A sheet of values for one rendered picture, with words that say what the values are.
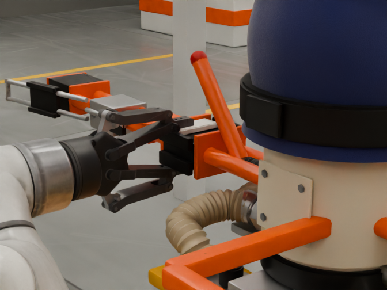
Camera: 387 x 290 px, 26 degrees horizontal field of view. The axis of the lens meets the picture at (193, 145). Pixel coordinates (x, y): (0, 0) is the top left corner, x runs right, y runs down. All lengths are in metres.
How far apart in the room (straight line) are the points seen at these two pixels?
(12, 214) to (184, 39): 3.28
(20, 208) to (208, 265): 0.25
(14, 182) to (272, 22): 0.33
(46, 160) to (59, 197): 0.05
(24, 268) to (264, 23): 0.34
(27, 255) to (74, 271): 2.79
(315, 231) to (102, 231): 3.22
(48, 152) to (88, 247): 2.90
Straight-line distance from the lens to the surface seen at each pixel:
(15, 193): 0.94
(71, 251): 3.85
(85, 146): 1.02
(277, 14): 0.82
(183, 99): 4.23
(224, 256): 0.78
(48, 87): 1.35
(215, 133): 1.08
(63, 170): 0.98
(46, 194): 0.98
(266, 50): 0.84
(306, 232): 0.85
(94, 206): 4.36
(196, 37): 4.18
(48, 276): 0.87
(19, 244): 0.88
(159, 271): 1.02
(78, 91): 1.36
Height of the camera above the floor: 1.56
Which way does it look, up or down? 17 degrees down
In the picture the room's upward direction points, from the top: straight up
